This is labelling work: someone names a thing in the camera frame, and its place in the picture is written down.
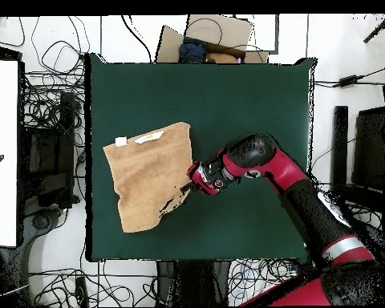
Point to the orange terry towel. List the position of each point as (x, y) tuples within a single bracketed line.
[(147, 179)]

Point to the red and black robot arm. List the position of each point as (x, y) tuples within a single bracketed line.
[(292, 179)]

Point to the dark green table cloth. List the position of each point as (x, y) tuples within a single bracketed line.
[(227, 96)]

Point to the black upright stand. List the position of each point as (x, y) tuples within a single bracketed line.
[(192, 279)]

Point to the orange cloth in box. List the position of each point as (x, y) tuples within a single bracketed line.
[(221, 57)]

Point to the dark blue cloth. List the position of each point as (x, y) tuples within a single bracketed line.
[(192, 51)]

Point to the black equipment rack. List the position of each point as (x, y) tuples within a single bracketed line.
[(48, 160)]

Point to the brown cardboard box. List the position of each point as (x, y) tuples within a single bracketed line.
[(221, 30)]

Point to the black power adapter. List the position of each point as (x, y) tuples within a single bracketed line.
[(348, 81)]

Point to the white board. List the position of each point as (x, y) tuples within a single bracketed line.
[(1, 154)]

